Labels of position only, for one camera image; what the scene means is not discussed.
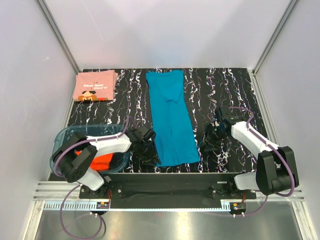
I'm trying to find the left aluminium frame post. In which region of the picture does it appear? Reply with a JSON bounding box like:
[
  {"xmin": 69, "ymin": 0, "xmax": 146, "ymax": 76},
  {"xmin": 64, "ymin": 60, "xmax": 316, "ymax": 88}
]
[{"xmin": 35, "ymin": 0, "xmax": 81, "ymax": 74}]

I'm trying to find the front aluminium rail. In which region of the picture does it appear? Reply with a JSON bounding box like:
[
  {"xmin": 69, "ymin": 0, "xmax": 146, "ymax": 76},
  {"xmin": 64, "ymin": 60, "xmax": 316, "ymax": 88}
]
[{"xmin": 32, "ymin": 181, "xmax": 306, "ymax": 201}]

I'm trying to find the connector box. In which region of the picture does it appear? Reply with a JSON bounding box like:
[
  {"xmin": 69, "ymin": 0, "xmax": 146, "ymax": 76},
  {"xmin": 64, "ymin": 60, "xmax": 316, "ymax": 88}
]
[
  {"xmin": 230, "ymin": 202, "xmax": 247, "ymax": 212},
  {"xmin": 96, "ymin": 201, "xmax": 110, "ymax": 210}
]

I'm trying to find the pink folded t-shirt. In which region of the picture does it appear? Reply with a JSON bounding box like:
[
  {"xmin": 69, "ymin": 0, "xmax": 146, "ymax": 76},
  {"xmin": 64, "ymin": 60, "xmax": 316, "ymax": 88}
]
[{"xmin": 73, "ymin": 70, "xmax": 118, "ymax": 102}]

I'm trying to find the right aluminium frame post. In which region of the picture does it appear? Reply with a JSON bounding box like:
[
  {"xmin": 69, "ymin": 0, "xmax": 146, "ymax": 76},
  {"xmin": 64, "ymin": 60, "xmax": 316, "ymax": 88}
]
[{"xmin": 252, "ymin": 0, "xmax": 300, "ymax": 76}]

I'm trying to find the clear blue plastic bin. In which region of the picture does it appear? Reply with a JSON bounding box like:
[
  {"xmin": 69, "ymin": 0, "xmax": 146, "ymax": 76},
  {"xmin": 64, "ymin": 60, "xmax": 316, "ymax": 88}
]
[{"xmin": 52, "ymin": 124, "xmax": 130, "ymax": 175}]

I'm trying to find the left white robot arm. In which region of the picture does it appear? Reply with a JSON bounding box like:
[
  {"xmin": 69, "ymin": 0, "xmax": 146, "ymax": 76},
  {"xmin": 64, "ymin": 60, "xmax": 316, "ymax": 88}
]
[{"xmin": 50, "ymin": 125, "xmax": 159, "ymax": 195}]

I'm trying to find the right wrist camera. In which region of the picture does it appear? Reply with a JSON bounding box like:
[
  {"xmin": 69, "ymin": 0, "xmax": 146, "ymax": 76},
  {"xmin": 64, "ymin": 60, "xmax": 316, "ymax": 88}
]
[{"xmin": 213, "ymin": 120, "xmax": 220, "ymax": 128}]

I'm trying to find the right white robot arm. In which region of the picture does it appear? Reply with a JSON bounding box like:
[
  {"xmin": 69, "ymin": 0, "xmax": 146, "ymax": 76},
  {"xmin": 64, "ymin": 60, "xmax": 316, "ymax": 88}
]
[{"xmin": 199, "ymin": 107, "xmax": 299, "ymax": 197}]

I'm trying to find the blue t-shirt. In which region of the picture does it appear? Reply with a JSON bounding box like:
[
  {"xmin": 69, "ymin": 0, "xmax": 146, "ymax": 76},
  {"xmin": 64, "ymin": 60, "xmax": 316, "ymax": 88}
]
[{"xmin": 146, "ymin": 70, "xmax": 200, "ymax": 167}]

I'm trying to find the aluminium frame post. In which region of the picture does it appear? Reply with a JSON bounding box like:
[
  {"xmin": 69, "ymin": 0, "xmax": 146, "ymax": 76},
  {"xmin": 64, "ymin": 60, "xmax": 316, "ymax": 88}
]
[
  {"xmin": 252, "ymin": 0, "xmax": 300, "ymax": 76},
  {"xmin": 35, "ymin": 0, "xmax": 81, "ymax": 74}
]

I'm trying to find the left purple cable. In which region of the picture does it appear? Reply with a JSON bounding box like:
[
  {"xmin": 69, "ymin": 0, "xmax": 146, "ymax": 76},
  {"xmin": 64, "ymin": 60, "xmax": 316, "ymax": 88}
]
[{"xmin": 52, "ymin": 116, "xmax": 137, "ymax": 238}]

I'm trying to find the left connector box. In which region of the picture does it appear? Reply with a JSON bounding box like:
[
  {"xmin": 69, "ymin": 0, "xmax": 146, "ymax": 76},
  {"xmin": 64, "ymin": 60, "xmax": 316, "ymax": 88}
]
[{"xmin": 96, "ymin": 201, "xmax": 110, "ymax": 210}]

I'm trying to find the right connector box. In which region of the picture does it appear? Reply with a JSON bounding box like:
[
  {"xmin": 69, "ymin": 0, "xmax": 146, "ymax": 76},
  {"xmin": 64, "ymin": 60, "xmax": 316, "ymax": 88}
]
[{"xmin": 230, "ymin": 202, "xmax": 247, "ymax": 212}]

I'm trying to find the orange t-shirt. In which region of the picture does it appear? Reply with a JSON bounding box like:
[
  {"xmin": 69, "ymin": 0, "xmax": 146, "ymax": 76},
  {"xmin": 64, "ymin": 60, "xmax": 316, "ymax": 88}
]
[{"xmin": 90, "ymin": 153, "xmax": 114, "ymax": 171}]

